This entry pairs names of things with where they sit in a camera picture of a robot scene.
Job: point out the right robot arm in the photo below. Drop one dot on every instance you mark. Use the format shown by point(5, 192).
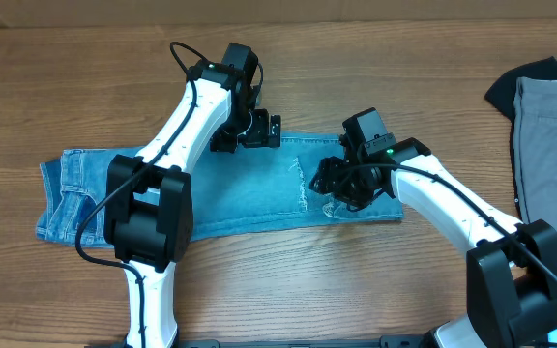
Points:
point(511, 266)

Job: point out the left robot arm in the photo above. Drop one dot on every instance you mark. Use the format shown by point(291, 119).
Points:
point(148, 216)

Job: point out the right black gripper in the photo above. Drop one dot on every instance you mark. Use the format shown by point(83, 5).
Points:
point(329, 181)

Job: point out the black garment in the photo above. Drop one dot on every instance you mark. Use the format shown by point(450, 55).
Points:
point(501, 93)

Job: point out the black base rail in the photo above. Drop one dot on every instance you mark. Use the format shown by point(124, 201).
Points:
point(384, 341)

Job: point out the blue denim jeans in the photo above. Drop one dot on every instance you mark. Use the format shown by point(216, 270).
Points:
point(251, 190)

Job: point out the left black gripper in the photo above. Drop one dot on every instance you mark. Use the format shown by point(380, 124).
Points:
point(258, 134)

